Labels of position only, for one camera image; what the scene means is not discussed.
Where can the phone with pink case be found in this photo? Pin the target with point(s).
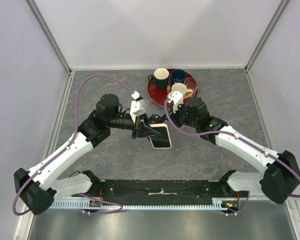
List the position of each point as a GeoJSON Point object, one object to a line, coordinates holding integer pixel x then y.
{"type": "Point", "coordinates": [163, 140]}

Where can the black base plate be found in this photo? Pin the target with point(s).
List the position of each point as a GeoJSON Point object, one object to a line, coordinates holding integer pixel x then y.
{"type": "Point", "coordinates": [128, 191]}

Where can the yellow mug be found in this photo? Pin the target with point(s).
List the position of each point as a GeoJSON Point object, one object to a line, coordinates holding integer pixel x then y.
{"type": "Point", "coordinates": [182, 88]}

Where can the dark blue mug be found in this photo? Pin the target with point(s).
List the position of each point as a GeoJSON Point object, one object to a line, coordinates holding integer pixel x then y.
{"type": "Point", "coordinates": [178, 76]}

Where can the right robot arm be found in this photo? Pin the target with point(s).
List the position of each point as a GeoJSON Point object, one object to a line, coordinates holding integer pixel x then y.
{"type": "Point", "coordinates": [278, 174]}

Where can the dark green mug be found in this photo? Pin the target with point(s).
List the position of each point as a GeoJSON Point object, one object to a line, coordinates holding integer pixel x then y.
{"type": "Point", "coordinates": [159, 78]}

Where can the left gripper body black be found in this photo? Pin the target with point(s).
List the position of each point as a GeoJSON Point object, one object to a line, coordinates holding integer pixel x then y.
{"type": "Point", "coordinates": [139, 121]}

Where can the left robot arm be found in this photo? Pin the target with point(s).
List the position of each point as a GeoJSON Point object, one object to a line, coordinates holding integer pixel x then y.
{"type": "Point", "coordinates": [39, 186]}

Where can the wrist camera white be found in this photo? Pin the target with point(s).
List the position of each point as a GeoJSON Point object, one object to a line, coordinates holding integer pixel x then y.
{"type": "Point", "coordinates": [137, 108]}
{"type": "Point", "coordinates": [175, 98]}

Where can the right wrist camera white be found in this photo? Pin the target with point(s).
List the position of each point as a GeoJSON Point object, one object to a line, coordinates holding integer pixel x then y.
{"type": "Point", "coordinates": [175, 98]}

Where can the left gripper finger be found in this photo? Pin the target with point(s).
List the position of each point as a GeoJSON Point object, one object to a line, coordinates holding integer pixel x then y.
{"type": "Point", "coordinates": [148, 131]}
{"type": "Point", "coordinates": [148, 120]}

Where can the red round tray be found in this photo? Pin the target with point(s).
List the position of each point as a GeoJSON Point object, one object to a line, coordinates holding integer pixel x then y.
{"type": "Point", "coordinates": [158, 96]}

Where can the black phone stand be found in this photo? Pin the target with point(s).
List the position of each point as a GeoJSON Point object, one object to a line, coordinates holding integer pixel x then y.
{"type": "Point", "coordinates": [157, 119]}

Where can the clear glass cup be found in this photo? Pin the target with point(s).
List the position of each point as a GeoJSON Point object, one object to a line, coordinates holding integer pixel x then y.
{"type": "Point", "coordinates": [191, 83]}

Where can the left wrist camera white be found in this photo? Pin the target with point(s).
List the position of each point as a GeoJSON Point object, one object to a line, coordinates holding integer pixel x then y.
{"type": "Point", "coordinates": [137, 108]}

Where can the slotted cable duct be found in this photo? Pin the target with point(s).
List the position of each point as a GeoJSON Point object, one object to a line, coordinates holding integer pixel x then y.
{"type": "Point", "coordinates": [81, 203]}

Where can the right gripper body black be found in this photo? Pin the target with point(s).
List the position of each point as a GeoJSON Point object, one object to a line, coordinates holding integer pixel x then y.
{"type": "Point", "coordinates": [181, 117]}

